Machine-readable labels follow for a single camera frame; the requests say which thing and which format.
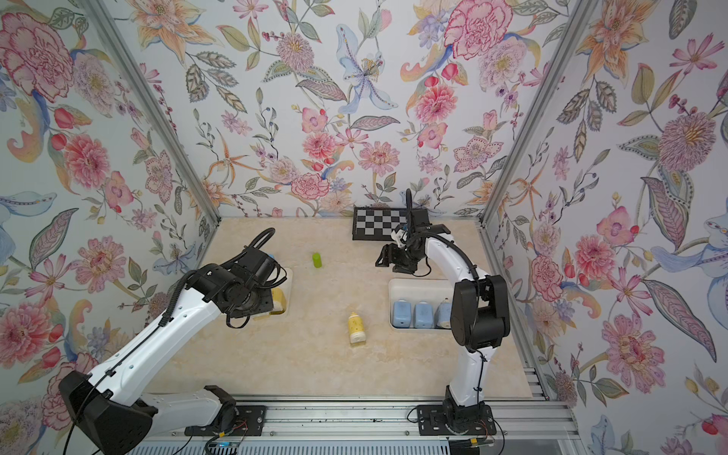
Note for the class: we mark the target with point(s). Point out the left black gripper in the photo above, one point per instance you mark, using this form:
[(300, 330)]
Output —
[(267, 306)]

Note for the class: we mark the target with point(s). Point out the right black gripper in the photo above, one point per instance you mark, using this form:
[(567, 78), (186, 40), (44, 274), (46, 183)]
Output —
[(391, 253)]

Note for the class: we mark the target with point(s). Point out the yellow sharpener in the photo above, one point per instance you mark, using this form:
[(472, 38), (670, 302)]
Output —
[(279, 301), (357, 333)]

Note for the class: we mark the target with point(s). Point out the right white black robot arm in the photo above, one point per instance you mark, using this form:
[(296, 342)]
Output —
[(479, 319)]

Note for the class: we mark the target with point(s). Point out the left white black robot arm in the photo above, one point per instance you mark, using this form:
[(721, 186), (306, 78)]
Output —
[(110, 405)]

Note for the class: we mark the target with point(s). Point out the left white storage tray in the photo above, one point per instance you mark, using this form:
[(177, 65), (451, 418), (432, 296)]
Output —
[(286, 286)]

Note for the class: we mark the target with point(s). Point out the white storage tray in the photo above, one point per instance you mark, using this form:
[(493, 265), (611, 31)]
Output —
[(417, 290), (286, 286)]

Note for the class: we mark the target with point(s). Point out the right white storage tray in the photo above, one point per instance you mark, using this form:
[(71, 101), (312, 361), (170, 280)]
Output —
[(417, 290)]

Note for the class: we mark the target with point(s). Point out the black white checkerboard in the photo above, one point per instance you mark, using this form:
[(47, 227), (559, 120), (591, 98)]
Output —
[(377, 224)]

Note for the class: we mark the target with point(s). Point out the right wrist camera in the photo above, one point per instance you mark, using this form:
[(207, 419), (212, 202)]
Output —
[(400, 235)]

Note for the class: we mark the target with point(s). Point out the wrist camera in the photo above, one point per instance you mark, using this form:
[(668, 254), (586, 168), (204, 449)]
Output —
[(253, 266), (400, 235)]

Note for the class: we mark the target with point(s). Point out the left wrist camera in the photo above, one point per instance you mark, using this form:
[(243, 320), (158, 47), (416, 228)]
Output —
[(253, 266)]

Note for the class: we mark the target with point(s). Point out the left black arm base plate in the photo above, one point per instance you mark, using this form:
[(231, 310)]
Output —
[(246, 421)]

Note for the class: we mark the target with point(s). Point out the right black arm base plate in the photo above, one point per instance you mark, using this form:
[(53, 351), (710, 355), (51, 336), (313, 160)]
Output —
[(438, 420)]

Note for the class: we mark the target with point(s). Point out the aluminium mounting rail frame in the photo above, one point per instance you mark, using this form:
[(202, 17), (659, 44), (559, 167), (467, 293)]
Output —
[(379, 425)]

